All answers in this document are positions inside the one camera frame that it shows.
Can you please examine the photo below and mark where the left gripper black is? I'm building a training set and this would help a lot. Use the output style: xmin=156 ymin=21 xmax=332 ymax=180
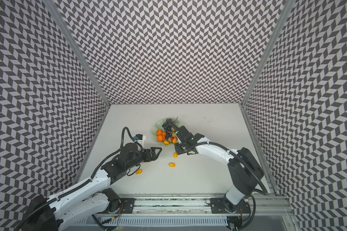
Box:
xmin=126 ymin=146 xmax=163 ymax=170

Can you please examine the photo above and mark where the green wavy glass bowl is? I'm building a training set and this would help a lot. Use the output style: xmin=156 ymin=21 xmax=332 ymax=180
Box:
xmin=151 ymin=118 xmax=181 ymax=145

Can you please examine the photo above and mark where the dark grape bunch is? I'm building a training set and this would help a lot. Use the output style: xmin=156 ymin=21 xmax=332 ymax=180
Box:
xmin=162 ymin=118 xmax=177 ymax=140

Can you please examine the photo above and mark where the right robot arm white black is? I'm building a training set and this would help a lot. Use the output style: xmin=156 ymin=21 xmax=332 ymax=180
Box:
xmin=173 ymin=126 xmax=269 ymax=213

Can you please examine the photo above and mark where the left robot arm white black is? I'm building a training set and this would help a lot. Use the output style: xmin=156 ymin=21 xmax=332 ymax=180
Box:
xmin=15 ymin=142 xmax=162 ymax=231

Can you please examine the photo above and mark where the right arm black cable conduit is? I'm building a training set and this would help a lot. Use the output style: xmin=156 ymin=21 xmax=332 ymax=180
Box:
xmin=166 ymin=119 xmax=269 ymax=195

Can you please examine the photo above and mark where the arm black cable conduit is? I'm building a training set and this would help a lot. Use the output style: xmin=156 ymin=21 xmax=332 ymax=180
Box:
xmin=166 ymin=119 xmax=269 ymax=195
xmin=14 ymin=126 xmax=142 ymax=231

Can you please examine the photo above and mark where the right corner aluminium post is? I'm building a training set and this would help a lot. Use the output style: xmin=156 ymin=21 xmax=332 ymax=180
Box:
xmin=240 ymin=0 xmax=296 ymax=107

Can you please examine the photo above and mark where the corner aluminium post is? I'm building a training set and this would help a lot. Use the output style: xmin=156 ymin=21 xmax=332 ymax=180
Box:
xmin=240 ymin=0 xmax=296 ymax=107
xmin=43 ymin=0 xmax=112 ymax=109

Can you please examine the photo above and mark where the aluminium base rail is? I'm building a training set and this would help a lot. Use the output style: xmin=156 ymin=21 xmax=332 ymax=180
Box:
xmin=50 ymin=194 xmax=296 ymax=231

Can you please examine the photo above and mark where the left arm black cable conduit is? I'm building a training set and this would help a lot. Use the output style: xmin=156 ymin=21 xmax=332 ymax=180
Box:
xmin=14 ymin=126 xmax=142 ymax=231

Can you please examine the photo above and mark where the left corner aluminium post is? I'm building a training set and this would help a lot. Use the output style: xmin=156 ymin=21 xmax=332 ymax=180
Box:
xmin=43 ymin=0 xmax=112 ymax=109

